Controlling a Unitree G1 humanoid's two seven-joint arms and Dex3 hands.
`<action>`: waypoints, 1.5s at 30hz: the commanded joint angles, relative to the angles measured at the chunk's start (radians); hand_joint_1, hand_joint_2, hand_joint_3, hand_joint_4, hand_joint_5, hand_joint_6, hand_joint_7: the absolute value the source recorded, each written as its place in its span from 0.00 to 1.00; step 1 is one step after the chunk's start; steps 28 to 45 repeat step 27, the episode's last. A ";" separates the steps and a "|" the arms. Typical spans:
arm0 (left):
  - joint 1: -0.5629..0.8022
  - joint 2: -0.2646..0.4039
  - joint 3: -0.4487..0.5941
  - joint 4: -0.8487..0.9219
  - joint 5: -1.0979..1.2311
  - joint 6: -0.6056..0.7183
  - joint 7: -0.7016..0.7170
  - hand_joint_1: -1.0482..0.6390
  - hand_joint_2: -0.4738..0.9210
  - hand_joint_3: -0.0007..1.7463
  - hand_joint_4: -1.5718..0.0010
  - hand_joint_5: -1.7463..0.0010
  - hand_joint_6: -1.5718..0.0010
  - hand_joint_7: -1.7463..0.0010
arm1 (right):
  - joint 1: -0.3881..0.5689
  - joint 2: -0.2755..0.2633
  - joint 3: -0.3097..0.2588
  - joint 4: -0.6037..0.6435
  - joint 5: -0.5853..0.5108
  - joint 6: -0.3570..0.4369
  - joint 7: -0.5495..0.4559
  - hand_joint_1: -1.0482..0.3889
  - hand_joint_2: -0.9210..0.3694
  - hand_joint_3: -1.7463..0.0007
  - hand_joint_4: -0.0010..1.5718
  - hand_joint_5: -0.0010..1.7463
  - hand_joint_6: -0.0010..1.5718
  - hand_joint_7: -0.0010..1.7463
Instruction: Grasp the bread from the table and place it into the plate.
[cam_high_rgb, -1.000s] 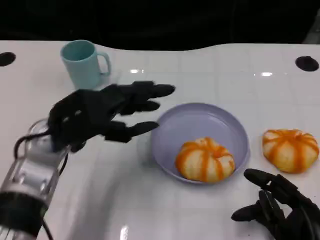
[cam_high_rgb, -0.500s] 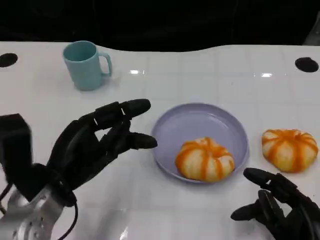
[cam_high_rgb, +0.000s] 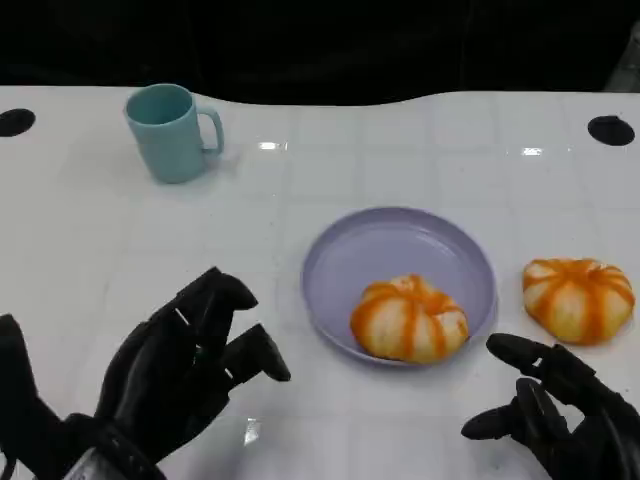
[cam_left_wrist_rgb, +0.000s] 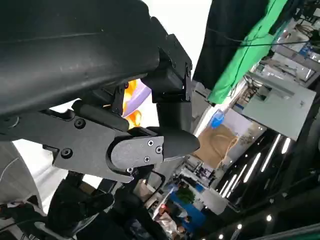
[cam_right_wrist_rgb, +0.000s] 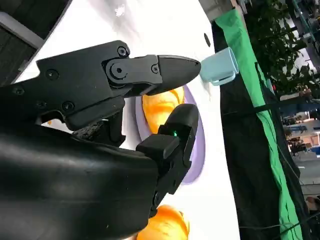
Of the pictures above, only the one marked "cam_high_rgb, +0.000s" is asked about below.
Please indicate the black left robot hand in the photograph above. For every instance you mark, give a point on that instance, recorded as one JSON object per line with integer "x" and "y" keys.
{"x": 150, "y": 370}

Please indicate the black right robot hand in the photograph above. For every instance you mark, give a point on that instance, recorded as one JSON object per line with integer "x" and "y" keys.
{"x": 565, "y": 430}

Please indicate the lilac plate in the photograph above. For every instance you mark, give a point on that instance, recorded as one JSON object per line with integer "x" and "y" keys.
{"x": 390, "y": 245}

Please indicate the pale background object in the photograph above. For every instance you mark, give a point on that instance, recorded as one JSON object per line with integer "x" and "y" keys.
{"x": 627, "y": 65}

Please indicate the pale green mug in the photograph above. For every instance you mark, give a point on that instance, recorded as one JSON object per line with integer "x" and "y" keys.
{"x": 167, "y": 145}

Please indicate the orange white toy bread roll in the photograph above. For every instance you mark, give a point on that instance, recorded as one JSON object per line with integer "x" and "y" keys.
{"x": 407, "y": 320}
{"x": 577, "y": 300}

